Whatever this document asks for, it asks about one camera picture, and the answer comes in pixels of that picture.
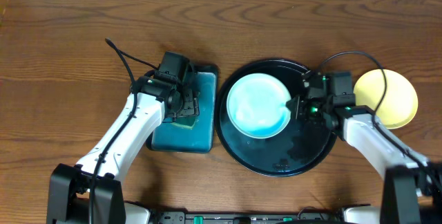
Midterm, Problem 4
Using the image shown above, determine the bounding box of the black rectangular water tray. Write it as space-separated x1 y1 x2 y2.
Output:
146 65 218 153

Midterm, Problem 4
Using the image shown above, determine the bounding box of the yellow plate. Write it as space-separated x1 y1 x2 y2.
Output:
354 69 419 129

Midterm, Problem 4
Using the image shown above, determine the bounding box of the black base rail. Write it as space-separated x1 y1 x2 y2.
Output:
148 209 344 224

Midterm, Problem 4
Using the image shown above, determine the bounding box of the light blue plate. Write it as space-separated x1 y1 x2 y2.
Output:
226 73 291 139

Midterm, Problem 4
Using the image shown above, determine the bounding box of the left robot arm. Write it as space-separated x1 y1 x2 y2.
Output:
46 76 200 223

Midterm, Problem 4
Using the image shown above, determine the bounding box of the green scrubbing sponge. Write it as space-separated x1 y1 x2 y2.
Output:
171 116 197 129

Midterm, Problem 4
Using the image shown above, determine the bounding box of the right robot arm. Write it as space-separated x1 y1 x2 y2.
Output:
286 73 441 223

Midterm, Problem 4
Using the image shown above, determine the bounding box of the round black tray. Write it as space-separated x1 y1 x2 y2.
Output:
215 58 336 177

